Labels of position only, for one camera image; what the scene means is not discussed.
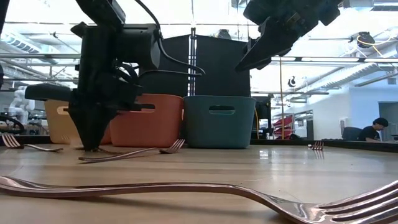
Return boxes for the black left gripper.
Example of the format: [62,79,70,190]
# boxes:
[24,24,162,152]

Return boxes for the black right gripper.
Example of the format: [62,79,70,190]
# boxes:
[235,0,343,72]

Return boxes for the yellow plastic bin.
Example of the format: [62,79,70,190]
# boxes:
[43,99,82,145]

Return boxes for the black backdrop screen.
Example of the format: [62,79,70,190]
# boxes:
[138,27,252,98]

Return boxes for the orange plastic bin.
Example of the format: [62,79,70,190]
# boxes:
[99,93,184,149]

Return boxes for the white robot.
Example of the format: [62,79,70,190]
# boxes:
[7,86,35,125]

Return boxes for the black stand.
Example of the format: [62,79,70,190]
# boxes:
[251,95,274,140]

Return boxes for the red rack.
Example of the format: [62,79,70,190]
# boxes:
[272,114,295,139]

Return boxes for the teal plastic bin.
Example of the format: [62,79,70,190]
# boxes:
[182,95,257,149]

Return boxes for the dark office chair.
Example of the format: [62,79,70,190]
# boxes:
[341,126,363,141]

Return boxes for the person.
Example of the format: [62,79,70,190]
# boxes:
[357,117,389,143]

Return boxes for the white ventilation duct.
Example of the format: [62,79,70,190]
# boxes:
[295,62,398,91]

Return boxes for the black ceiling cable reel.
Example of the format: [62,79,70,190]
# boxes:
[356,30,376,49]

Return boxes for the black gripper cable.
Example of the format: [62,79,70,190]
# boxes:
[133,0,206,77]

